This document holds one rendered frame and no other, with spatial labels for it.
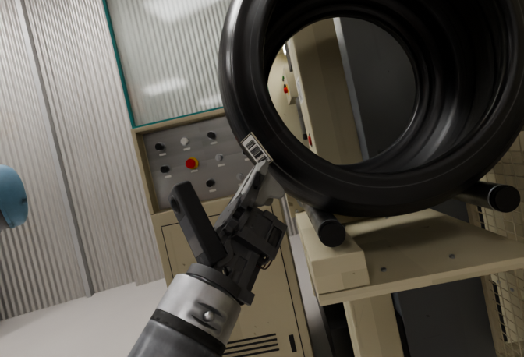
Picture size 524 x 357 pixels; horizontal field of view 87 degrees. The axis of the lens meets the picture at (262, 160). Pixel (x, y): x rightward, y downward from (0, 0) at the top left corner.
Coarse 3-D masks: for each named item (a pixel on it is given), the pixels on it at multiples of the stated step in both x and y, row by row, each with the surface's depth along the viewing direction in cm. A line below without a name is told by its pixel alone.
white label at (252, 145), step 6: (246, 138) 47; (252, 138) 46; (246, 144) 48; (252, 144) 47; (258, 144) 46; (246, 150) 49; (252, 150) 48; (258, 150) 47; (264, 150) 46; (252, 156) 49; (258, 156) 48; (264, 156) 47; (270, 156) 46; (258, 162) 48; (270, 162) 46
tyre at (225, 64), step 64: (256, 0) 45; (320, 0) 69; (384, 0) 69; (448, 0) 60; (512, 0) 43; (256, 64) 45; (448, 64) 67; (512, 64) 43; (256, 128) 46; (448, 128) 66; (512, 128) 44; (320, 192) 46; (384, 192) 45; (448, 192) 46
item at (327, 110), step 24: (312, 24) 80; (312, 48) 80; (336, 48) 80; (312, 72) 81; (336, 72) 80; (312, 96) 81; (336, 96) 81; (312, 120) 81; (336, 120) 81; (312, 144) 86; (336, 144) 81; (336, 216) 82; (360, 312) 83; (384, 312) 82; (360, 336) 83; (384, 336) 83
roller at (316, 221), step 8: (304, 208) 67; (312, 208) 58; (312, 216) 54; (320, 216) 50; (328, 216) 48; (312, 224) 54; (320, 224) 46; (328, 224) 45; (336, 224) 45; (320, 232) 45; (328, 232) 45; (336, 232) 45; (344, 232) 45; (320, 240) 46; (328, 240) 45; (336, 240) 45
